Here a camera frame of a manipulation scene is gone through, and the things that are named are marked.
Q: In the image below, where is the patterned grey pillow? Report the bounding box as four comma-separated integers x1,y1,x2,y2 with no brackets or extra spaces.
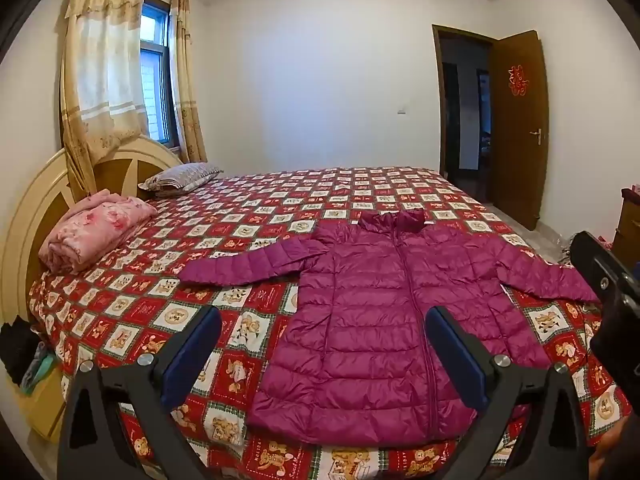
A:
138,162,224,197

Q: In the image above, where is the brown wooden door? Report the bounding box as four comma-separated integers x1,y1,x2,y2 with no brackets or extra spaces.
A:
487,30,551,231

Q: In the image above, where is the dark wooden door frame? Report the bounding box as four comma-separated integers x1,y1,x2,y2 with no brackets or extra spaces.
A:
431,24,496,203

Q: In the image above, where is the teal cloth item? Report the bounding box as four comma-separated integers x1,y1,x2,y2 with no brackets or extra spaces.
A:
20,342,56,392

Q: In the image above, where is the wide golden patterned curtain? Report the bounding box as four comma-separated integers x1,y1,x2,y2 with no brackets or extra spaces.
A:
60,0,148,201

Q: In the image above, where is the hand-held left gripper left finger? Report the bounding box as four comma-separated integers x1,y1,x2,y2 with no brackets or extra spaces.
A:
57,305,223,480

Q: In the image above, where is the purple puffer jacket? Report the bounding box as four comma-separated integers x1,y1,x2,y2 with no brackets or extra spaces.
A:
178,210,601,446

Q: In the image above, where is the brown wooden dresser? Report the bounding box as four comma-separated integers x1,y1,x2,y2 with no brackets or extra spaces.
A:
612,187,640,261

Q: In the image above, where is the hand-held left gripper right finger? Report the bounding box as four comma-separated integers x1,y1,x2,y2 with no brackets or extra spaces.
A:
425,305,591,480

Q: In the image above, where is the narrow golden patterned curtain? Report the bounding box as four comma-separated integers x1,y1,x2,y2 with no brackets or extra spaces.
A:
168,0,208,163

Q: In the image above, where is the cream wooden headboard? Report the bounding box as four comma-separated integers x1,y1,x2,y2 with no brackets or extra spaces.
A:
0,135,183,321

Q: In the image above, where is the person's right forearm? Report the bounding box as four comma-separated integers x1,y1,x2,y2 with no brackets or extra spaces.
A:
589,420,632,467

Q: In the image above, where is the folded pink floral quilt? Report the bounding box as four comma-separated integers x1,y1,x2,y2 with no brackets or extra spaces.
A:
38,189,158,275

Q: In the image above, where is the red bear-print bed sheet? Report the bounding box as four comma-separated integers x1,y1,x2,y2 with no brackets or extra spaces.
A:
27,165,633,480

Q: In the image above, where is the black clothes bundle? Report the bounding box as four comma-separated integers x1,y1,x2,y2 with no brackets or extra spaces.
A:
0,317,40,386

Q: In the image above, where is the cream wooden nightstand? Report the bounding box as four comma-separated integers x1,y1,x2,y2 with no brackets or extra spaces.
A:
15,360,63,443

